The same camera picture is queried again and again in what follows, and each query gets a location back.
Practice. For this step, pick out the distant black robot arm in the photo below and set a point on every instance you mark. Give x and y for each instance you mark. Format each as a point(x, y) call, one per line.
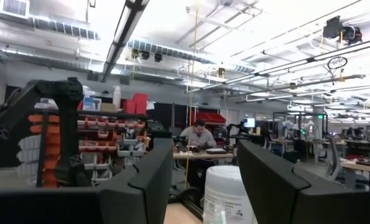
point(234, 129)

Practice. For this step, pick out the red box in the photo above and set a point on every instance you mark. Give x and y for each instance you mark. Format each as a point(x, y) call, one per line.
point(140, 103)
point(129, 106)

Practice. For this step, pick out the black workcell frame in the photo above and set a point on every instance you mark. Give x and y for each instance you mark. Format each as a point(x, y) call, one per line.
point(296, 112)

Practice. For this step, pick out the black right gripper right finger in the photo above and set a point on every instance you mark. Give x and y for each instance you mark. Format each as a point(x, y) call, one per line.
point(281, 193)

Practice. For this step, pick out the silver air duct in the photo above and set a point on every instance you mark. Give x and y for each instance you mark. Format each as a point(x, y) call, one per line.
point(63, 29)
point(178, 53)

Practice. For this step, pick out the white ceiling vent unit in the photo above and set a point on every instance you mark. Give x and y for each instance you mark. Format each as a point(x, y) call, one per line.
point(12, 7)

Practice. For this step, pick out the white wipes canister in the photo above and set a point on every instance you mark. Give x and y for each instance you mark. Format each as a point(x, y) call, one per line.
point(223, 186)

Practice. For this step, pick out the blue white box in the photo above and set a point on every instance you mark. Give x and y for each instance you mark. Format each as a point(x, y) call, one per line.
point(91, 103)

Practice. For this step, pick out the lit computer monitor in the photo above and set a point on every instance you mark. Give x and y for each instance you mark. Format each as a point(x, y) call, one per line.
point(249, 122)

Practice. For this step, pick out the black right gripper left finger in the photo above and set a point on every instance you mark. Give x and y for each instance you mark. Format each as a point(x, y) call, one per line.
point(141, 193)

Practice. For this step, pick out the wooden desk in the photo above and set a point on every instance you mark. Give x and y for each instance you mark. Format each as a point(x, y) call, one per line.
point(209, 155)
point(363, 166)

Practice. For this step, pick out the shelf rack with red bins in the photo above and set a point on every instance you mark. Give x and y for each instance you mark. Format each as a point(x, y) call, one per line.
point(110, 137)

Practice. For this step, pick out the white bottle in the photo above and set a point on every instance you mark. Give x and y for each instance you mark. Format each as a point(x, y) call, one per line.
point(117, 97)

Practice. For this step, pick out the cardboard box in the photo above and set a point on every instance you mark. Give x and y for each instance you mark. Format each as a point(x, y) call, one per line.
point(108, 107)

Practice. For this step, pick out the long ceiling light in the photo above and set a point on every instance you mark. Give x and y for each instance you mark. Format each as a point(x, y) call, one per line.
point(122, 34)

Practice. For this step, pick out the office chair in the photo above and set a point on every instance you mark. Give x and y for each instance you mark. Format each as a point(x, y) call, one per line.
point(334, 158)

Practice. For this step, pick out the person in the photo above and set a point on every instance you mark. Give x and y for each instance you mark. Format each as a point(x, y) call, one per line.
point(198, 135)

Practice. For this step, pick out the red tool cabinet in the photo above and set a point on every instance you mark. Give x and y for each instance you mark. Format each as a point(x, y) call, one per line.
point(208, 118)

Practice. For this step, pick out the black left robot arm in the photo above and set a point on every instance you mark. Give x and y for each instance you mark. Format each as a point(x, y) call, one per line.
point(66, 124)

